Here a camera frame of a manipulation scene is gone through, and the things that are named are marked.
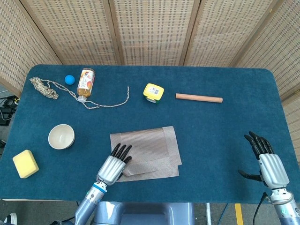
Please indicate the yellow tape measure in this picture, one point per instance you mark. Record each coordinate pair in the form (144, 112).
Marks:
(153, 91)

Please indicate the white table leg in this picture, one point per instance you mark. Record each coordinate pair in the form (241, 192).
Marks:
(208, 214)

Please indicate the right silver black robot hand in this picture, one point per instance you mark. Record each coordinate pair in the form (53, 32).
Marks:
(273, 171)

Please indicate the black floor equipment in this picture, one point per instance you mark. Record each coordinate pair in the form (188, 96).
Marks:
(7, 110)

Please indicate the yellow sponge block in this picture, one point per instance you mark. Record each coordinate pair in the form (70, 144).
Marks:
(25, 164)

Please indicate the juice bottle with fruit label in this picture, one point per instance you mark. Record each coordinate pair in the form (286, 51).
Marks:
(86, 82)

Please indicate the small blue ball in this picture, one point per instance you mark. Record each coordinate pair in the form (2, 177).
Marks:
(69, 79)

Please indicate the yellow floor tape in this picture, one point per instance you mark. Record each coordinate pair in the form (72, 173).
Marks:
(239, 214)

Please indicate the woven bamboo folding screen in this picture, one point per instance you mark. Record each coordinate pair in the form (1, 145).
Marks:
(152, 30)

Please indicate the blue carpet table cover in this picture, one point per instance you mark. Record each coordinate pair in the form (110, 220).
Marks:
(211, 140)

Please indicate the wooden rolling pin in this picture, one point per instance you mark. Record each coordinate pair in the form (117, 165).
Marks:
(199, 98)

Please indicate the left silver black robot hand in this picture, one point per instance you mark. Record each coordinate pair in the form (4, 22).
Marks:
(111, 168)

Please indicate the beige woven placemat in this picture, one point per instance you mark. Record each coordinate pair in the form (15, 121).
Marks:
(152, 147)

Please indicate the blue grey robot torso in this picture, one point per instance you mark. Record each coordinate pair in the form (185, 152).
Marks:
(145, 213)

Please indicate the cream ceramic bowl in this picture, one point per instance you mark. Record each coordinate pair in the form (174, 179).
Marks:
(61, 137)

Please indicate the black white sneaker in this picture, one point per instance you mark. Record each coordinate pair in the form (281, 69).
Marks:
(10, 219)

